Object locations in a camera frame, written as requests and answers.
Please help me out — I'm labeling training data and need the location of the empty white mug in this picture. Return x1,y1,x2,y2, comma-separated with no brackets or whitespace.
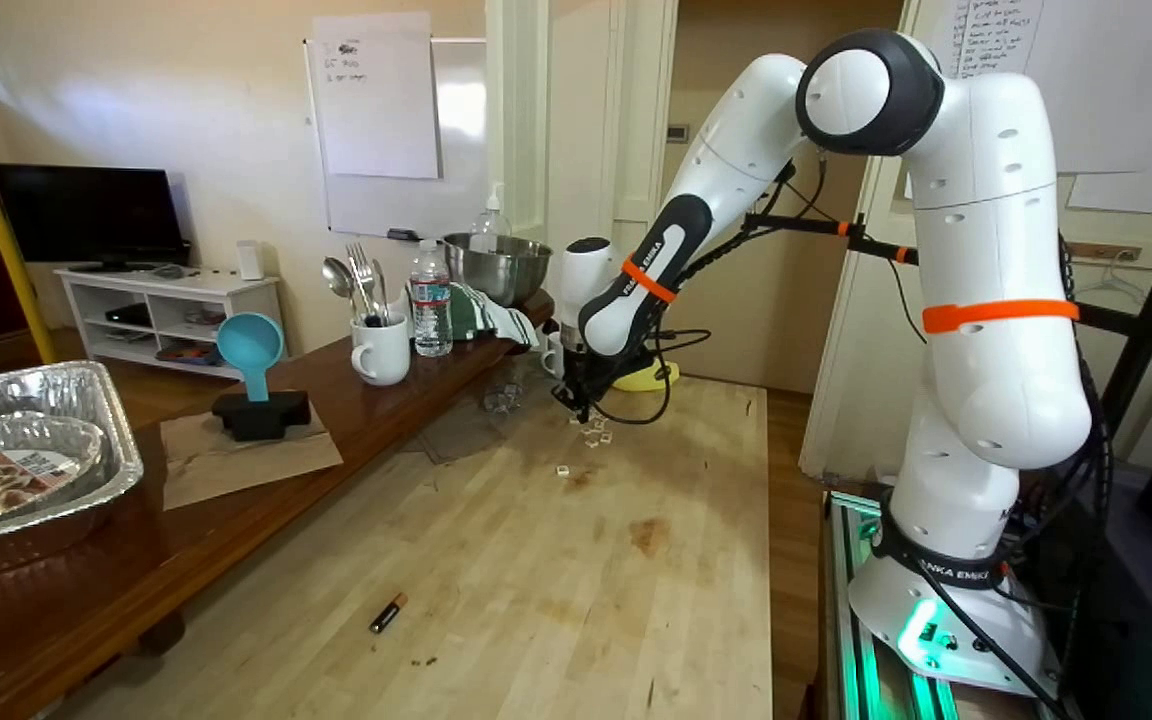
536,326,573,382

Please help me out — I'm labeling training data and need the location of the aluminium foil tray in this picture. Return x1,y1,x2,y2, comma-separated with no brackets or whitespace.
0,354,148,560

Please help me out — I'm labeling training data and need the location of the white mug with utensils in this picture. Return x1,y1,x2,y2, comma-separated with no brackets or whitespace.
347,307,418,393

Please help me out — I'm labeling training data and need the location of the grey robot mounting plate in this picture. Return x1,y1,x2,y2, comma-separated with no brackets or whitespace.
849,553,1060,702

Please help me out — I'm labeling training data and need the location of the aluminium frame with green light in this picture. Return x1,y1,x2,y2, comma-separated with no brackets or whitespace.
811,483,1074,720

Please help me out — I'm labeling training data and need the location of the clear pump soap bottle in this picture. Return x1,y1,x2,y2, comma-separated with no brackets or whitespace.
468,175,511,254

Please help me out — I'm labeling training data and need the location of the black boom bar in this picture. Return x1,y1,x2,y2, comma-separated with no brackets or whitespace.
732,211,1152,353

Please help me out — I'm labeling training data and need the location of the dark equipment cabinet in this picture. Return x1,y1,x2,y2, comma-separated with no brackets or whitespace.
1031,454,1152,720

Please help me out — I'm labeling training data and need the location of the handwritten white wall sheet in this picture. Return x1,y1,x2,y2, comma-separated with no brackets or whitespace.
908,0,1152,215

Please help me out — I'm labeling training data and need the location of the clear plastic water bottle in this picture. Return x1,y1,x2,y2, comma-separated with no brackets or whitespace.
406,234,455,359

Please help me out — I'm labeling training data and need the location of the crushed clear plastic bottle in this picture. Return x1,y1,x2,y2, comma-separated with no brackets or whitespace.
478,370,533,418

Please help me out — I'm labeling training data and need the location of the black television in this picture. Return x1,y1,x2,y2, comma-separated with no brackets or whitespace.
0,158,195,271

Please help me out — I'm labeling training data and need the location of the black stand base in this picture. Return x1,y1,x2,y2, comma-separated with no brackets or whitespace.
208,387,316,443

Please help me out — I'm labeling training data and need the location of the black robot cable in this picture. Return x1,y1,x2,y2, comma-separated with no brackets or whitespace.
593,155,835,431

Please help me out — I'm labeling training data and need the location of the black marker pen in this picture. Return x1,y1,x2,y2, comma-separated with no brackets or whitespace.
364,592,409,638

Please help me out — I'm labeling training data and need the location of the wide orange arm strap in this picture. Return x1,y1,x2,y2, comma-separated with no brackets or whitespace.
921,295,1083,341

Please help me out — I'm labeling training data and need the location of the white door frame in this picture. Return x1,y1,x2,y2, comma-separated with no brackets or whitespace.
482,0,683,334

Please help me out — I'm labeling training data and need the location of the brown wooden counter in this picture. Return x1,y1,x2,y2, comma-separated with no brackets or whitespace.
0,285,561,720

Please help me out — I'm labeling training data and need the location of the white TV shelf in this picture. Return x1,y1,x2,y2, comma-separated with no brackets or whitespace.
56,263,289,382

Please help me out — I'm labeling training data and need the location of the metal spoon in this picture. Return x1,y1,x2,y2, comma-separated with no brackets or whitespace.
319,251,364,323

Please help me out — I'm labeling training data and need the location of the white wall whiteboard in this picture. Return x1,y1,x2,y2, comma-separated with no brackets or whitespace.
301,36,493,243

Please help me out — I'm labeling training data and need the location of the green striped white towel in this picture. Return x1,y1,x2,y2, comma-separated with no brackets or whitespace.
448,276,544,353

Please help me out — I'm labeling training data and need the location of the narrow orange arm strap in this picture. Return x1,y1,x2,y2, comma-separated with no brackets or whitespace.
620,254,679,307

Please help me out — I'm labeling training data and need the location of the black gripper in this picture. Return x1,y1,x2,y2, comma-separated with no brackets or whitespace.
553,330,620,426

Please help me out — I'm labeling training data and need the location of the white flipchart paper sheet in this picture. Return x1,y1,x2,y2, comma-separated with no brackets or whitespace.
310,13,443,184

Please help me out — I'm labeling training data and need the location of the yellow level stick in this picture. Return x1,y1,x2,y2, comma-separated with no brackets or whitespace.
0,196,61,366

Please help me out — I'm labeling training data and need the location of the blue plastic scoop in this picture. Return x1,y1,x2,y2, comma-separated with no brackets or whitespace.
213,307,289,407

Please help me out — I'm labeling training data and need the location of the steel mixing bowl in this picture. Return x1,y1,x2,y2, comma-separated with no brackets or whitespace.
437,228,558,307

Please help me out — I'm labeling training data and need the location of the brown cardboard sheet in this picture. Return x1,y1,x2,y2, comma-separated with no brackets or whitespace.
154,403,347,516

